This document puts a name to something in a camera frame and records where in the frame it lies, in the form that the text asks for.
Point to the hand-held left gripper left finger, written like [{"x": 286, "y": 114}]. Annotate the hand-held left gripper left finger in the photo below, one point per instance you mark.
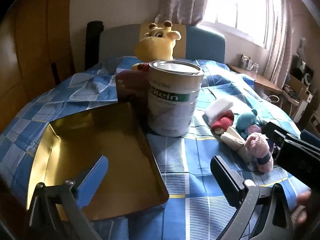
[{"x": 93, "y": 180}]

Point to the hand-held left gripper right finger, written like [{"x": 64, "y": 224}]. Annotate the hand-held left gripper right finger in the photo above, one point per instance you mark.
[{"x": 226, "y": 177}]

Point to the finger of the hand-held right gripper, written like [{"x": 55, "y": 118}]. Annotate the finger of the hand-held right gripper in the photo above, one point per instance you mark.
[
  {"x": 293, "y": 140},
  {"x": 272, "y": 131}
]

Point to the gold metal tin box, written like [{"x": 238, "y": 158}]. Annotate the gold metal tin box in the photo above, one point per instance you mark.
[{"x": 112, "y": 160}]

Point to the teal plush toy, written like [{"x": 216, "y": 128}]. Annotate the teal plush toy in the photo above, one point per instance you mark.
[{"x": 246, "y": 120}]

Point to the white tin can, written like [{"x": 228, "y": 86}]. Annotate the white tin can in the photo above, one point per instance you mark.
[{"x": 172, "y": 97}]

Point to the person's right hand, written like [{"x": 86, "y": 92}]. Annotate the person's right hand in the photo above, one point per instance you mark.
[{"x": 301, "y": 207}]

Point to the pink plush toy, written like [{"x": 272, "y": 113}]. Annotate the pink plush toy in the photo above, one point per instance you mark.
[{"x": 257, "y": 147}]

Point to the blue checked bedsheet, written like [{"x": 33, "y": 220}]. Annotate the blue checked bedsheet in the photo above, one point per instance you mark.
[{"x": 195, "y": 180}]

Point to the cream cloth roll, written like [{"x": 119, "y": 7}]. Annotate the cream cloth roll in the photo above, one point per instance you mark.
[{"x": 232, "y": 137}]

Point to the cardboard box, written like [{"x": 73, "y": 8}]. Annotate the cardboard box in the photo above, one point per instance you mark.
[{"x": 298, "y": 87}]

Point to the wooden desk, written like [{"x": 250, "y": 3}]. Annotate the wooden desk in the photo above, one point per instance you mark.
[{"x": 257, "y": 78}]

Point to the clear glass cup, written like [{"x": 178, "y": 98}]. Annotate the clear glass cup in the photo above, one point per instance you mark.
[{"x": 254, "y": 67}]

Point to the white mug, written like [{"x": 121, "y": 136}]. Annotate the white mug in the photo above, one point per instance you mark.
[{"x": 245, "y": 61}]

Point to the patterned curtain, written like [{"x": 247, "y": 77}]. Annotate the patterned curtain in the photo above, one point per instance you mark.
[
  {"x": 180, "y": 0},
  {"x": 277, "y": 42}
]

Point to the blue and yellow headboard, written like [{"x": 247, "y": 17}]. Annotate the blue and yellow headboard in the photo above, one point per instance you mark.
[{"x": 202, "y": 42}]

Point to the window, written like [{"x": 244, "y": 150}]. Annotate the window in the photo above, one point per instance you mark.
[{"x": 237, "y": 5}]

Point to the yellow giraffe plush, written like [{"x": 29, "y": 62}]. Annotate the yellow giraffe plush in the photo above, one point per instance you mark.
[{"x": 155, "y": 45}]

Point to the wooden wardrobe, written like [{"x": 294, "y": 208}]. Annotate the wooden wardrobe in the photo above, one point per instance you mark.
[{"x": 32, "y": 42}]

